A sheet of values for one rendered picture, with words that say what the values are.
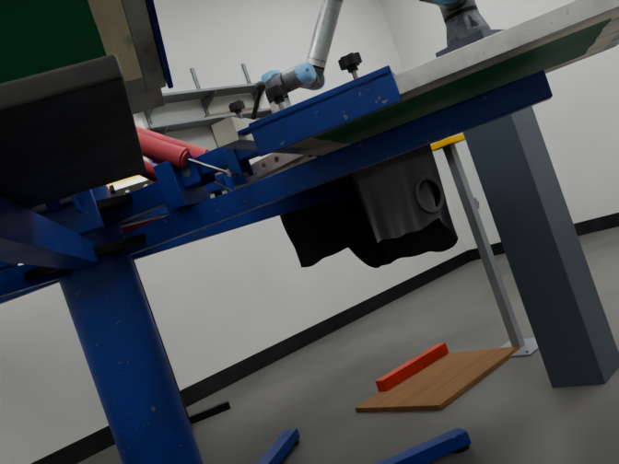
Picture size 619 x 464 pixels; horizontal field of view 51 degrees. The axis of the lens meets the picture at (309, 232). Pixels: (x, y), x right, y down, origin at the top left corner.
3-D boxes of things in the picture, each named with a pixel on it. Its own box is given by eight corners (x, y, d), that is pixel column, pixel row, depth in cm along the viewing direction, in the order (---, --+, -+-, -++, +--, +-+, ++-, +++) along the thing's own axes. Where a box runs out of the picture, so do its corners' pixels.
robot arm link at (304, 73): (316, 62, 235) (289, 74, 239) (304, 58, 225) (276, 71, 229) (322, 82, 235) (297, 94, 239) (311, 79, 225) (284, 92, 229)
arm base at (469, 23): (499, 30, 220) (489, 3, 220) (478, 30, 209) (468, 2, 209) (461, 50, 230) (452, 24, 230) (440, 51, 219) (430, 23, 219)
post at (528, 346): (509, 342, 294) (439, 143, 294) (554, 336, 278) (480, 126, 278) (484, 360, 279) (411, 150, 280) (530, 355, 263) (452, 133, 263)
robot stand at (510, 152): (623, 363, 219) (505, 29, 220) (605, 384, 206) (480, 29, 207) (571, 368, 232) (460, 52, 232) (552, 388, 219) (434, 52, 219)
